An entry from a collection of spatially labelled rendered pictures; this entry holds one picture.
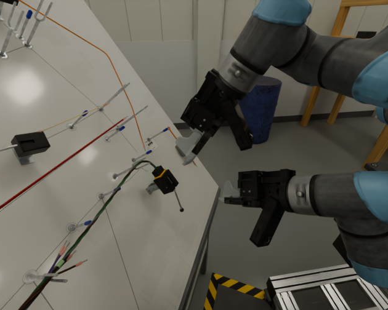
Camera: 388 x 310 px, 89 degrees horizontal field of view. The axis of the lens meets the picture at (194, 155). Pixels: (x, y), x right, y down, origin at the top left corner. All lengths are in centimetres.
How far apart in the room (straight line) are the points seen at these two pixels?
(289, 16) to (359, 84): 13
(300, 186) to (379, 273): 17
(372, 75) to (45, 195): 58
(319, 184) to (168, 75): 280
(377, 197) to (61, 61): 74
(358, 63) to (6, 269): 62
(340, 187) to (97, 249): 50
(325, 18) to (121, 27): 273
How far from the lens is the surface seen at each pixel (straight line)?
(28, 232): 50
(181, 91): 311
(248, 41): 37
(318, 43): 41
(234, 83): 38
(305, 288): 158
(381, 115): 85
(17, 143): 46
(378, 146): 309
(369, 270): 46
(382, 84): 33
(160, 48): 298
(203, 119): 42
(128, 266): 59
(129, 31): 300
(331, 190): 38
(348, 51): 37
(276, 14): 36
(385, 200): 37
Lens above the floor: 155
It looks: 35 degrees down
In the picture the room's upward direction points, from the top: straight up
